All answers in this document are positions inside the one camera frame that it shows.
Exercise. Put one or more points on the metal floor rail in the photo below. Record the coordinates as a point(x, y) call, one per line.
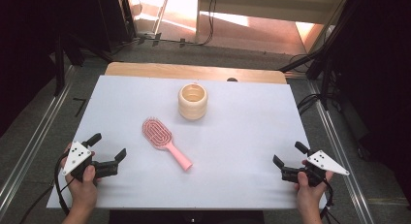
point(35, 140)
point(339, 153)

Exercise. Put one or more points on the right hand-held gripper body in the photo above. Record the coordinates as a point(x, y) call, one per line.
point(324, 162)

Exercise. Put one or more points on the pink hairbrush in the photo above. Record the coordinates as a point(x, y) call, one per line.
point(158, 135)

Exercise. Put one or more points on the cream ribbed cup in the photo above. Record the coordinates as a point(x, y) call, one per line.
point(193, 109)

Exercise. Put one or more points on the white metal pole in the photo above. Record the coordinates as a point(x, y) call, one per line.
point(160, 14)

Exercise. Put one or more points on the beige cabinet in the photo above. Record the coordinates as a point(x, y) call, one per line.
point(274, 7)

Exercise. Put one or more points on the black metal stand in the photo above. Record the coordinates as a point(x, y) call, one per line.
point(59, 65)
point(324, 72)

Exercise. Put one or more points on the person's left hand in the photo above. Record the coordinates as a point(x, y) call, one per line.
point(82, 193)

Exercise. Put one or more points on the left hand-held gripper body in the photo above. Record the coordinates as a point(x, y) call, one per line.
point(77, 157)

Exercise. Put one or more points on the white table mat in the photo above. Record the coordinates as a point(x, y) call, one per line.
point(245, 136)

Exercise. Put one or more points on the person's right hand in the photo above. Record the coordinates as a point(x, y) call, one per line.
point(308, 196)

